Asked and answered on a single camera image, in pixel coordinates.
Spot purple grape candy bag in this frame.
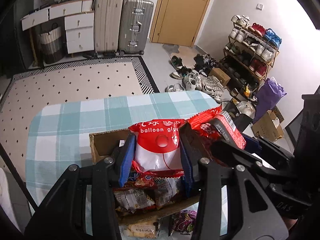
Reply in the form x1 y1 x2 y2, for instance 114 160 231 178
168 210 197 236

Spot red snack bag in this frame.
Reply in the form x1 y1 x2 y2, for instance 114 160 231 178
187 106 246 150

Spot red white balloon glue bag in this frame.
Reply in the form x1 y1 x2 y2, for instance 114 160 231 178
129 119 185 178

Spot yellow cookie packet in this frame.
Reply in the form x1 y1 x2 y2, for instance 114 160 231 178
121 220 160 239

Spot open cardboard box on floor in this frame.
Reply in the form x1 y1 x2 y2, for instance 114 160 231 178
251 111 284 142

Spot white snack bag left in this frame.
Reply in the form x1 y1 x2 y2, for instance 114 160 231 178
114 189 156 211

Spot white snack bag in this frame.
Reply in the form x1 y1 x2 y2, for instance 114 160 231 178
155 177 181 207
114 189 156 211

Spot black tote bag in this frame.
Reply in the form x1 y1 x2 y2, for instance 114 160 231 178
222 100 255 132

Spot brown cardboard SF box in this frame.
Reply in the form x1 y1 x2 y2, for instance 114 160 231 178
89 129 200 231

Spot teal plaid tablecloth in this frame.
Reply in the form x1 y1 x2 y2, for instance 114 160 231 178
25 90 218 204

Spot purple plastic bag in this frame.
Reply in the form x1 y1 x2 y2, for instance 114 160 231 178
253 77 287 124

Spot white snack bag right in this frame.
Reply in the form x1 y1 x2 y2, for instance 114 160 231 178
155 177 181 207

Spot white striped sneakers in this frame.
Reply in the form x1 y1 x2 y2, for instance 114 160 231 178
200 75 225 103

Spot small cardboard box on floor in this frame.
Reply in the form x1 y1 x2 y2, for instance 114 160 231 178
209 68 231 87

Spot shoe rack with shoes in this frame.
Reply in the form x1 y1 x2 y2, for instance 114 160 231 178
223 15 282 91

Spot white high-top sneaker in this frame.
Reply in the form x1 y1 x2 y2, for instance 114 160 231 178
183 72 202 91

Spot beige dotted rug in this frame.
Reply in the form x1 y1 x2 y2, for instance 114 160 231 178
1 56 159 179

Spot striped laundry basket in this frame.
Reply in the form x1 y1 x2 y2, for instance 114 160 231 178
39 23 65 64

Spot white drawer desk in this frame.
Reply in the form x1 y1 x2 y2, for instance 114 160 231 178
21 0 94 54

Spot wooden door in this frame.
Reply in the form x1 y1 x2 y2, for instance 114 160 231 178
150 0 210 47

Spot beige suitcase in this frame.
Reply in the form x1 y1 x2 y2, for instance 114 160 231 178
94 0 123 53

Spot silver suitcase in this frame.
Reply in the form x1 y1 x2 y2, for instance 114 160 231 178
118 0 154 55

